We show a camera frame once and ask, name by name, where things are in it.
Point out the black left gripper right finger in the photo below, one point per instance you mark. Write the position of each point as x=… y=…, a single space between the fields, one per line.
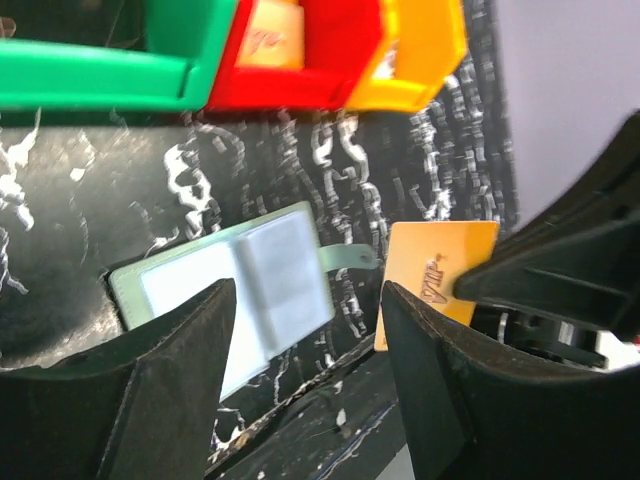
x=473 y=408

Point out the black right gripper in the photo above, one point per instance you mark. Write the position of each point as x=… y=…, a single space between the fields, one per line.
x=577 y=261

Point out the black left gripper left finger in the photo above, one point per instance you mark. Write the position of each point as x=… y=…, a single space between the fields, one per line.
x=140 y=406

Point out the gold VIP credit card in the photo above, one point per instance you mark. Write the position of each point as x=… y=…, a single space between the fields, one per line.
x=427 y=257

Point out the green card holder wallet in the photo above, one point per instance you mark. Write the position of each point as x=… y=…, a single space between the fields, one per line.
x=215 y=340

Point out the orange plastic bin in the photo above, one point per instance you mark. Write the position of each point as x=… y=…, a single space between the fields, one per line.
x=422 y=43

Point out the red plastic bin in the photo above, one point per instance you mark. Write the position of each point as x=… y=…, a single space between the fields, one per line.
x=340 y=38

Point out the green plastic bin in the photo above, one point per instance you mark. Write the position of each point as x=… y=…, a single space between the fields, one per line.
x=185 y=42

